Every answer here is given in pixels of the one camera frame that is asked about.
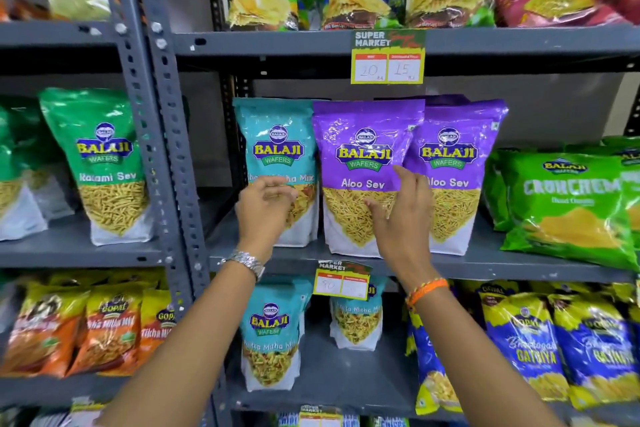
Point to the green sev snack packet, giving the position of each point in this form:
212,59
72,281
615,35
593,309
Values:
42,161
107,151
15,211

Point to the person's right forearm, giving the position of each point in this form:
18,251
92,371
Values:
470,366

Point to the person's left fingers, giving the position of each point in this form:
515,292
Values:
277,185

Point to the person's left forearm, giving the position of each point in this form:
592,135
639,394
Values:
185,356

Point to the grey metal shelving rack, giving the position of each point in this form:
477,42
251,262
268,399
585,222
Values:
500,41
50,34

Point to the orange and yellow mix packet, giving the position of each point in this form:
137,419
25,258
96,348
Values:
152,326
107,331
42,331

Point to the orange wrist band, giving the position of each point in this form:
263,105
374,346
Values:
426,290

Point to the person's left hand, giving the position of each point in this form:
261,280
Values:
257,221

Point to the person's right thumb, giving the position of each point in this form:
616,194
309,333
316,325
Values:
376,210

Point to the teal snack packet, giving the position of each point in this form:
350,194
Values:
272,141
270,336
357,324

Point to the person's right hand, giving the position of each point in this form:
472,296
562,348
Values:
407,236

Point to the bright green crunchy snack packet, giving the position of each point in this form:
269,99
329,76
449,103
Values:
570,211
620,146
495,191

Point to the silver wristwatch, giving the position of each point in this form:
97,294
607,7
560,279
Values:
246,261

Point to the blue and yellow snack packet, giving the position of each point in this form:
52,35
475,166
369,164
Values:
597,351
432,371
525,341

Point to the yellow shelf price tag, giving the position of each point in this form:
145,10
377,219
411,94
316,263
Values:
320,416
342,281
85,414
387,59

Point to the purple snack packet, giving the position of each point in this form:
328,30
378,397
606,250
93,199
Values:
360,131
460,141

